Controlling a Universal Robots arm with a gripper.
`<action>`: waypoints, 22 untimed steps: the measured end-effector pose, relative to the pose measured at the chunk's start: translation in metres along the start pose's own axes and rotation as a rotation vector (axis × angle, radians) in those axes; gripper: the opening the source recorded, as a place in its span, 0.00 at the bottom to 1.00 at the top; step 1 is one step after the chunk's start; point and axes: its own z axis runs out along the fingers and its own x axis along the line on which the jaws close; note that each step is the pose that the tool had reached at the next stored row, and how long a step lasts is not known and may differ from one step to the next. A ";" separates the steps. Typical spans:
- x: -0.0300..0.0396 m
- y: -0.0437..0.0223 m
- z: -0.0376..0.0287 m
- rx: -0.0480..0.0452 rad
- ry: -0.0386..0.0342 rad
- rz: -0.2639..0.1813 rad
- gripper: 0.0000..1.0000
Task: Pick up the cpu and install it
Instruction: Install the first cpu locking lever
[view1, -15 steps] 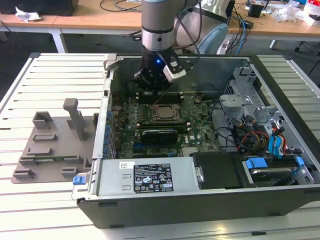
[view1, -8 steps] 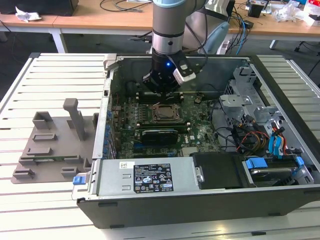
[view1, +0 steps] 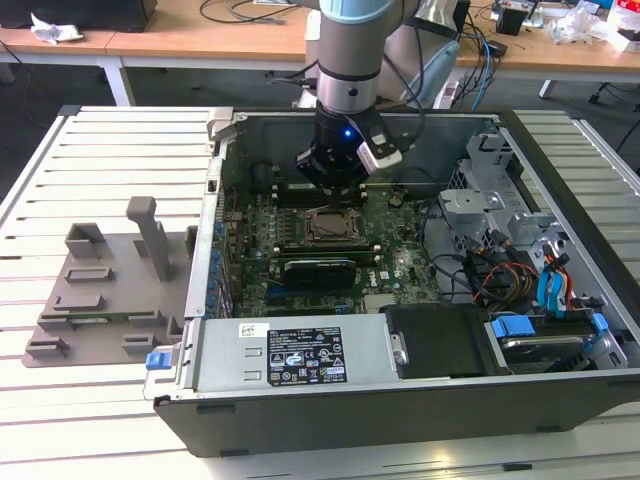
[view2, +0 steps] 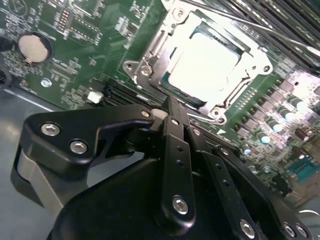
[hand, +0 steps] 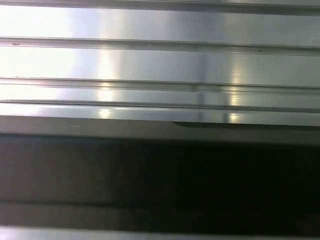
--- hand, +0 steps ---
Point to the black grey PC case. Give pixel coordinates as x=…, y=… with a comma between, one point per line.
x=200, y=175

